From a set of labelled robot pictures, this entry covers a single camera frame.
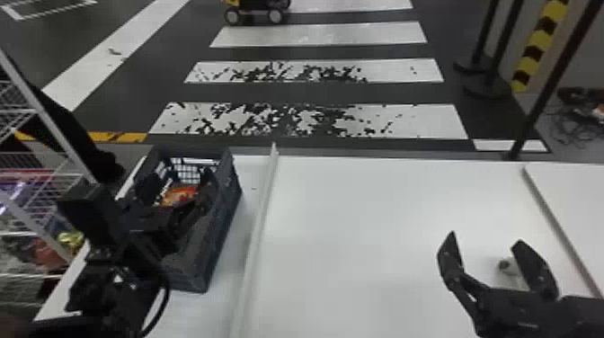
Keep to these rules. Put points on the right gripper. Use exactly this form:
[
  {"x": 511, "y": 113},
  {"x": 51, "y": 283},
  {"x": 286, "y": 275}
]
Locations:
[{"x": 519, "y": 314}]

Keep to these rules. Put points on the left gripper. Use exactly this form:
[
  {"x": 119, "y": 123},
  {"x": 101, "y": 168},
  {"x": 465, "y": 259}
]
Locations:
[{"x": 141, "y": 226}]

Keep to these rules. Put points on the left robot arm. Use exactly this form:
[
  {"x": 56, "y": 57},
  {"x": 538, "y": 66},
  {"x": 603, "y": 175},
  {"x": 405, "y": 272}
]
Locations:
[{"x": 106, "y": 292}]

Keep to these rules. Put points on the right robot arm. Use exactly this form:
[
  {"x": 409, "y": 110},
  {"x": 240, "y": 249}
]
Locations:
[{"x": 585, "y": 318}]

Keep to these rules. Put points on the red snack packet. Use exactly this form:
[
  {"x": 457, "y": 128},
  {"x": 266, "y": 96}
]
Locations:
[
  {"x": 45, "y": 255},
  {"x": 179, "y": 194}
]

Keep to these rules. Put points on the small white object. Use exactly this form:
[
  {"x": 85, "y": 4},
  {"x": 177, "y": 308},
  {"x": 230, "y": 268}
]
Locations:
[{"x": 506, "y": 265}]

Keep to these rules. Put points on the blue basket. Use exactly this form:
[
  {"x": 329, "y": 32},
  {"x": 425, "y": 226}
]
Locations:
[{"x": 214, "y": 236}]

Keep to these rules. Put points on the black wheeled cart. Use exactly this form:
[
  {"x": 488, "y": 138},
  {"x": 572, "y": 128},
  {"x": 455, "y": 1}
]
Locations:
[{"x": 257, "y": 10}]

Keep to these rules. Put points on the black slanted pole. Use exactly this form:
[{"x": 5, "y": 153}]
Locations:
[{"x": 552, "y": 80}]

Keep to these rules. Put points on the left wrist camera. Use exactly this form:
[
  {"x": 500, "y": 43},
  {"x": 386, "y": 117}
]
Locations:
[{"x": 89, "y": 214}]

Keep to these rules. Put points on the yellow black striped post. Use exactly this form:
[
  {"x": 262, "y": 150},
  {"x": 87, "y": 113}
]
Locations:
[{"x": 538, "y": 45}]

